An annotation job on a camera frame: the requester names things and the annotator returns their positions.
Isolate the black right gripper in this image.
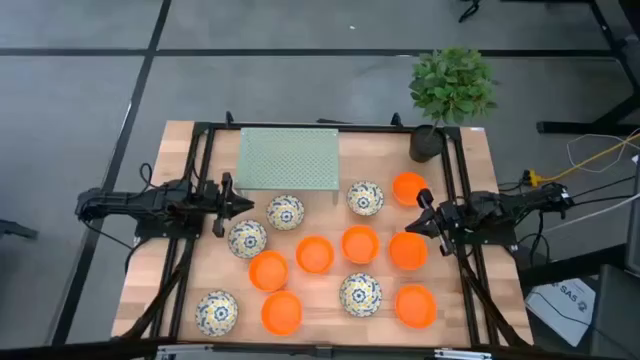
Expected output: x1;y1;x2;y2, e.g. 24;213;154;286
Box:
405;188;464;257

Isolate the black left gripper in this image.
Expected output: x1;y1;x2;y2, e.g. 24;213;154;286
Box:
202;172;256;239

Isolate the orange plastic bowl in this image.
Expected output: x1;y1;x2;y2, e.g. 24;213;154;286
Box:
394;283;438;330
295;235;336;275
340;224;381;265
388;231;430;272
391;171;430;208
248;250;290;293
260;290;304;337

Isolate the yellow floral ceramic bowl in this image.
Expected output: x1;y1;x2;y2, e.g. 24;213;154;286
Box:
338;272;384;318
227;219;269;260
265;193;306;232
194;290;240;337
346;180;386;217

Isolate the green perforated metal shelf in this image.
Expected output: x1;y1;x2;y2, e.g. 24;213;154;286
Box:
233;127;341;192

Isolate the black plant pot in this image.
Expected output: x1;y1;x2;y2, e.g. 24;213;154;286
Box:
408;124;446;164

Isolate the green leafy plant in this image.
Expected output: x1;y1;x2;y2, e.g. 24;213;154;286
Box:
408;46;500;139

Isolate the white printed bag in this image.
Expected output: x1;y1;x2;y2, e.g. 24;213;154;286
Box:
523;277;597;349

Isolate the black desk base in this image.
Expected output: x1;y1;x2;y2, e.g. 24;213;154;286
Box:
536;0;640;136

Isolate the grey cabinet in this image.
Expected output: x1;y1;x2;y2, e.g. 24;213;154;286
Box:
589;263;640;360

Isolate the black chair base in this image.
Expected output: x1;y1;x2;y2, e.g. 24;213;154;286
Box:
0;218;39;241

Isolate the black metal table frame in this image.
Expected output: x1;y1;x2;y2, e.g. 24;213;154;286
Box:
112;110;534;360

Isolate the yellow cable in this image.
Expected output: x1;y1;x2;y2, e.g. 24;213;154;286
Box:
524;132;640;187

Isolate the silver metal bracket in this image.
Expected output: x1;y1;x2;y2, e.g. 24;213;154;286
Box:
433;348;492;360
154;343;202;360

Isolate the white cable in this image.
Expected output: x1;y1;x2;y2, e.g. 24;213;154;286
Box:
566;128;640;175

